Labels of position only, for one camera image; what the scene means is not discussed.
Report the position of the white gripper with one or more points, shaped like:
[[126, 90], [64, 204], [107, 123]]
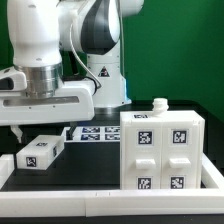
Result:
[[73, 101]]

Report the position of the white cabinet top block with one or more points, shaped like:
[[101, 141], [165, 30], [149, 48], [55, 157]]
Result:
[[40, 152]]

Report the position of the white cabinet body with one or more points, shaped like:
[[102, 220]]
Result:
[[160, 113]]

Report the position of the white cabinet door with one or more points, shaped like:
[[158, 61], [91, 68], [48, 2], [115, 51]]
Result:
[[140, 155], [182, 147]]

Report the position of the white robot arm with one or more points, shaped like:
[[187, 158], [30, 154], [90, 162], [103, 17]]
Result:
[[66, 61]]

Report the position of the white marker base plate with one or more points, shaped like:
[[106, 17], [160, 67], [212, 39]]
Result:
[[93, 134]]

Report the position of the white workspace border frame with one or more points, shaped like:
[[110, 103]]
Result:
[[207, 200]]

